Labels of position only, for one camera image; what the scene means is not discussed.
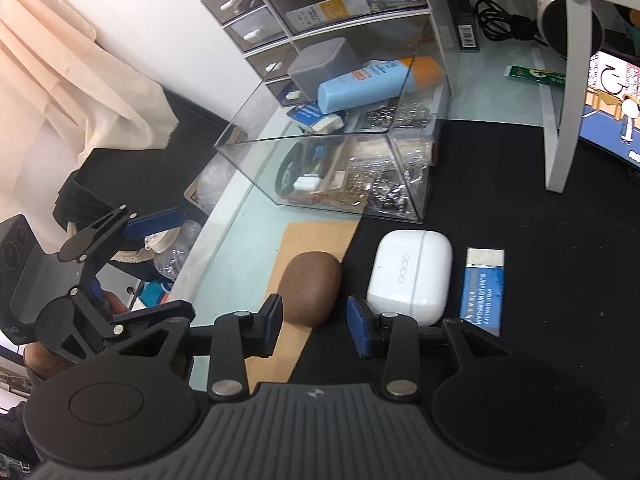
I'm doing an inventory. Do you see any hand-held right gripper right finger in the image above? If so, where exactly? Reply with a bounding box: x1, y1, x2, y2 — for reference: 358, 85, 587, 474
347, 295, 511, 400

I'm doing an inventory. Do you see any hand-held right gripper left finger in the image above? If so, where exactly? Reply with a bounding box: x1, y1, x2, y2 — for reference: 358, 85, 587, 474
107, 294, 284, 401

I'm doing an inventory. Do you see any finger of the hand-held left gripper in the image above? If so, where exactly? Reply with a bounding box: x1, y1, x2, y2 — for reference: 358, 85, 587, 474
89, 281, 197, 341
57, 205, 185, 264

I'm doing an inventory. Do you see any brown oval stone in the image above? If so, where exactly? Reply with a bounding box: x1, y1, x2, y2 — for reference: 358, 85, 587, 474
283, 252, 344, 327

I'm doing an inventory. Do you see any clear acrylic organizer box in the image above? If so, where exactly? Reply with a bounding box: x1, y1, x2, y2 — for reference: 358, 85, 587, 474
214, 10, 453, 224

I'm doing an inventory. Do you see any white desktop drawer organizer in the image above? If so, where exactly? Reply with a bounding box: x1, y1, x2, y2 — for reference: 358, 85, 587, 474
200, 0, 453, 111

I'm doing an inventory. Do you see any wide clear drawer yellow label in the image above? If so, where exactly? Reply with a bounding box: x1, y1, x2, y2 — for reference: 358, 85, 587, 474
284, 0, 432, 37

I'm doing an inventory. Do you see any person's left hand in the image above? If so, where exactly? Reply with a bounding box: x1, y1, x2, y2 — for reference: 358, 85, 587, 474
22, 342, 71, 386

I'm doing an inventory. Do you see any clear plastic bottle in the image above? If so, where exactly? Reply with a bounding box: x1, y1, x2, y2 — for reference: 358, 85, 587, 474
154, 220, 204, 282

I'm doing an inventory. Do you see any dark cloth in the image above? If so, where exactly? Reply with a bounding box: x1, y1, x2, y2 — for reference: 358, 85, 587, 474
52, 85, 236, 242

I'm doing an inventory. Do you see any clear plastic bag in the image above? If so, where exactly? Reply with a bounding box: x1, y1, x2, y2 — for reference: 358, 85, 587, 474
192, 160, 242, 217

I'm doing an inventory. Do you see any white earbuds case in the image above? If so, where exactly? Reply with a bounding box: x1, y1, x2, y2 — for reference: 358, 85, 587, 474
366, 230, 454, 327

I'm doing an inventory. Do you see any white eraser blue sleeve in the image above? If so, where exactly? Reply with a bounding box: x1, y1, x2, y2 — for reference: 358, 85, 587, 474
459, 248, 506, 337

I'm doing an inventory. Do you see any pile of metal clips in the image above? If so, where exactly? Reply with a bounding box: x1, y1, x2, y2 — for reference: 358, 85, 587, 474
330, 102, 432, 213

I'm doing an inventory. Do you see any black round tape measure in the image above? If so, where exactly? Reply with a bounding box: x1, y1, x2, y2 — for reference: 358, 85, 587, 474
276, 142, 327, 197

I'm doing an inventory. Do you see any cream curtain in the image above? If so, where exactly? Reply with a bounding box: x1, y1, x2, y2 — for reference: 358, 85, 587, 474
0, 0, 179, 222

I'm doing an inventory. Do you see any black desk mat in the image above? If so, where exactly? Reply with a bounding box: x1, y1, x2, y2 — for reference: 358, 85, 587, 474
290, 117, 640, 461

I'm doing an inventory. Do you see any small eraser blue sleeve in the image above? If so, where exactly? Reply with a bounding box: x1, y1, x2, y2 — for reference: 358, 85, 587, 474
287, 101, 346, 134

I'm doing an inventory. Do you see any grey square case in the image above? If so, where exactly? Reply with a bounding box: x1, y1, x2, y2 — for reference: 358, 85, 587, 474
287, 37, 359, 94

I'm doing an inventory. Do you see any blue sunscreen bottle orange cap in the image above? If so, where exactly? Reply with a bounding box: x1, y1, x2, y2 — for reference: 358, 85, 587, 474
317, 57, 446, 115

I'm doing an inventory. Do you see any green paper packet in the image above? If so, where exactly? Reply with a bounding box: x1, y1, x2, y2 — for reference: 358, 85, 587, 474
504, 64, 567, 87

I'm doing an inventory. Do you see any white laptop stand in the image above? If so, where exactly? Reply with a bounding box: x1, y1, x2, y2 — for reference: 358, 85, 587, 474
530, 0, 640, 194

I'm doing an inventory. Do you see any phone showing cartoon video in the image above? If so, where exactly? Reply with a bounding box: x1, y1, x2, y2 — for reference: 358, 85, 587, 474
577, 50, 640, 171

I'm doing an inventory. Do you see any black box with barcode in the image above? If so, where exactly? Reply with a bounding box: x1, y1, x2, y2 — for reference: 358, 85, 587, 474
439, 0, 484, 52

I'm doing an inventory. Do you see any black silver microphone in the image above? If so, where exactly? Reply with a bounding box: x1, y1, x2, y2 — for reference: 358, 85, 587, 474
537, 0, 607, 57

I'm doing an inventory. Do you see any coiled black cable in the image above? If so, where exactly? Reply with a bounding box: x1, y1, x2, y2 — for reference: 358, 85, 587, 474
465, 0, 551, 44

